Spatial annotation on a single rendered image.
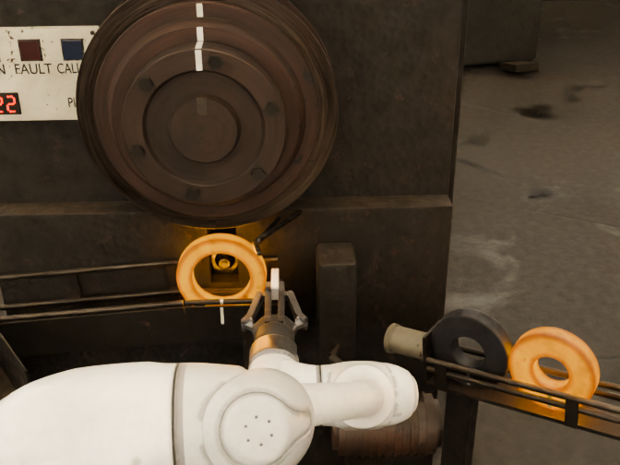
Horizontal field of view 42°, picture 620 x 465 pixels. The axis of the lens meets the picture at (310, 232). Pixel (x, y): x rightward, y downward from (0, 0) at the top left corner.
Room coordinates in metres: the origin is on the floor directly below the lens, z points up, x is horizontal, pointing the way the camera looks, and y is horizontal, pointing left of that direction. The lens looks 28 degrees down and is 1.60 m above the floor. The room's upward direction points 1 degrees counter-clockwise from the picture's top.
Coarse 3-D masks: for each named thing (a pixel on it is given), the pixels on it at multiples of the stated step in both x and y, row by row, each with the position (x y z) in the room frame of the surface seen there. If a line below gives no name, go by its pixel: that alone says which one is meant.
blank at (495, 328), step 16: (448, 320) 1.25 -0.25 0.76; (464, 320) 1.23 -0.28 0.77; (480, 320) 1.22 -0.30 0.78; (432, 336) 1.26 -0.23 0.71; (448, 336) 1.25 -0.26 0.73; (464, 336) 1.23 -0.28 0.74; (480, 336) 1.21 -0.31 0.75; (496, 336) 1.20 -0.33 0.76; (448, 352) 1.24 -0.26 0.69; (496, 352) 1.19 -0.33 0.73; (480, 368) 1.21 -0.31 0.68; (496, 368) 1.19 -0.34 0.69; (464, 384) 1.22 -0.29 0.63
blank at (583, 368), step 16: (528, 336) 1.17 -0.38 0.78; (544, 336) 1.15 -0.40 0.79; (560, 336) 1.14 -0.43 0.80; (576, 336) 1.15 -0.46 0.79; (512, 352) 1.18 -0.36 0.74; (528, 352) 1.16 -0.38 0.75; (544, 352) 1.15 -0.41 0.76; (560, 352) 1.13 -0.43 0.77; (576, 352) 1.12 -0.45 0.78; (592, 352) 1.13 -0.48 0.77; (512, 368) 1.18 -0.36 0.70; (528, 368) 1.16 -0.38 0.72; (576, 368) 1.12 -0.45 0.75; (592, 368) 1.10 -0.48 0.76; (544, 384) 1.15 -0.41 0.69; (560, 384) 1.14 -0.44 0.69; (576, 384) 1.11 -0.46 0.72; (592, 384) 1.10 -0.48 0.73; (560, 400) 1.12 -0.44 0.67
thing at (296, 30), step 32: (128, 0) 1.39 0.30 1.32; (160, 0) 1.39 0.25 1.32; (192, 0) 1.39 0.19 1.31; (224, 0) 1.40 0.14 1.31; (256, 0) 1.40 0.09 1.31; (96, 32) 1.39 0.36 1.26; (288, 32) 1.40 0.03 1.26; (96, 64) 1.39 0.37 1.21; (320, 64) 1.40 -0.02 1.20; (320, 96) 1.40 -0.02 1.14; (96, 128) 1.39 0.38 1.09; (320, 128) 1.40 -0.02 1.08; (96, 160) 1.39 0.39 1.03; (320, 160) 1.40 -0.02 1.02; (128, 192) 1.39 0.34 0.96; (288, 192) 1.40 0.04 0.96; (192, 224) 1.39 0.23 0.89; (224, 224) 1.39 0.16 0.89
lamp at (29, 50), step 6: (18, 42) 1.51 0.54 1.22; (24, 42) 1.51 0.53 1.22; (30, 42) 1.51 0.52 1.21; (36, 42) 1.51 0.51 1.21; (24, 48) 1.51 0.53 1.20; (30, 48) 1.51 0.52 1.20; (36, 48) 1.51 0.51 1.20; (24, 54) 1.51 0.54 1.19; (30, 54) 1.51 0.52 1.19; (36, 54) 1.51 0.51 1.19
